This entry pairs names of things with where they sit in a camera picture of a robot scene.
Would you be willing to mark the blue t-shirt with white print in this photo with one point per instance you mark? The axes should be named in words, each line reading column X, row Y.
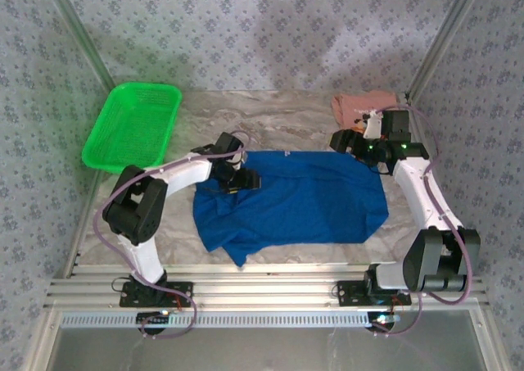
column 307, row 207

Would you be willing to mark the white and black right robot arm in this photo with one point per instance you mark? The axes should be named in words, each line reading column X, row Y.
column 417, row 195

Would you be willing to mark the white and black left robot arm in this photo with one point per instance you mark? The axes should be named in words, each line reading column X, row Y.
column 184, row 175

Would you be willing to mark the folded pink t-shirt with print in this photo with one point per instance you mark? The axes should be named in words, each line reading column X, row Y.
column 352, row 105

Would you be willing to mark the green plastic mesh basket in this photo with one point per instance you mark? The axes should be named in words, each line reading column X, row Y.
column 131, row 129

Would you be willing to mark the aluminium mounting rail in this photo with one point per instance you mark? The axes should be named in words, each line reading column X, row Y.
column 266, row 287

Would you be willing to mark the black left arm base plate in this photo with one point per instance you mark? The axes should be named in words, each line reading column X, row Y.
column 180, row 293

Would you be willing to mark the aluminium frame post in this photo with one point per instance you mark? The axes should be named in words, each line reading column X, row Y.
column 78, row 23
column 444, row 31

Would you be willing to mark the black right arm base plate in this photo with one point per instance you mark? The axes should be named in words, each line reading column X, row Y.
column 348, row 293

